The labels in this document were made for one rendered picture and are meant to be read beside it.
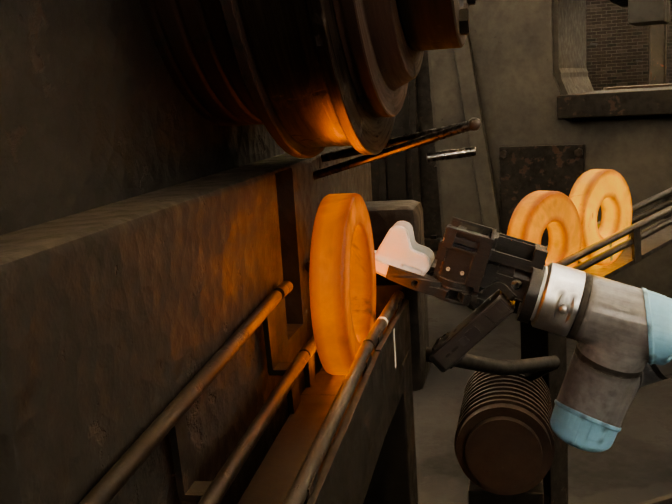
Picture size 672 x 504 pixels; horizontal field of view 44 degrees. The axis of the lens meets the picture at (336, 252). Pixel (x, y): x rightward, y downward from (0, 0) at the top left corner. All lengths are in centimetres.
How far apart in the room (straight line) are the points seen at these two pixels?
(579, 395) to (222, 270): 46
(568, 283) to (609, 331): 7
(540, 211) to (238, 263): 63
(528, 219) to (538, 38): 231
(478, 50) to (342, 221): 280
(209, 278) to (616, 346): 47
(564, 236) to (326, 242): 60
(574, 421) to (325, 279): 36
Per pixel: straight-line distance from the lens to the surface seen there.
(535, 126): 349
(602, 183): 138
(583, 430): 99
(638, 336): 94
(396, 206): 104
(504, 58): 352
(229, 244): 69
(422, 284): 92
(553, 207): 126
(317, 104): 70
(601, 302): 93
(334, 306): 76
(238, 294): 71
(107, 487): 49
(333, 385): 83
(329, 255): 76
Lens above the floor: 94
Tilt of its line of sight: 11 degrees down
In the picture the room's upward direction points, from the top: 4 degrees counter-clockwise
